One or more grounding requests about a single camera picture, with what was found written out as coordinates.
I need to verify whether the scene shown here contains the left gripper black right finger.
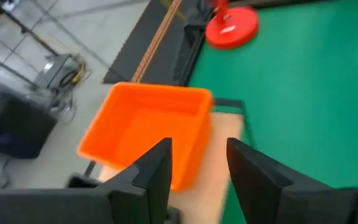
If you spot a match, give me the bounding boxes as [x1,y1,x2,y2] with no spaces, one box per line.
[227,138,304,224]

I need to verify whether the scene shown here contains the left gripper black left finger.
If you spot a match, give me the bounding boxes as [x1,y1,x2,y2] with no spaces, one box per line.
[96,138,173,224]

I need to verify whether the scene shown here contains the orange plastic basket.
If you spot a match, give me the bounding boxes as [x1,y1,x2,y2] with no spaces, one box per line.
[76,82,214,192]

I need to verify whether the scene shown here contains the green table mat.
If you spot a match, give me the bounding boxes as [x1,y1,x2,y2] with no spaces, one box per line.
[186,0,358,224]

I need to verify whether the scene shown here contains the black floor mat hazard stripes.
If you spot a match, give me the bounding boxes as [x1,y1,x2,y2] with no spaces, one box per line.
[103,0,213,86]

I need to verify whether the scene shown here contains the black equipment box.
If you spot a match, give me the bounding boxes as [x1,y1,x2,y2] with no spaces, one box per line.
[0,90,58,160]

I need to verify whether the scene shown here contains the grey metal box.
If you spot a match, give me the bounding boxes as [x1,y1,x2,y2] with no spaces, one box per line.
[32,53,82,91]

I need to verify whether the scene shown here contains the red desk lamp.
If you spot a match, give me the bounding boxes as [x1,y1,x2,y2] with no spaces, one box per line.
[204,0,260,50]

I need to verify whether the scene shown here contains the wooden shelf with black frame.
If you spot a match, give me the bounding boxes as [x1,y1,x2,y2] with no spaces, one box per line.
[67,98,248,224]

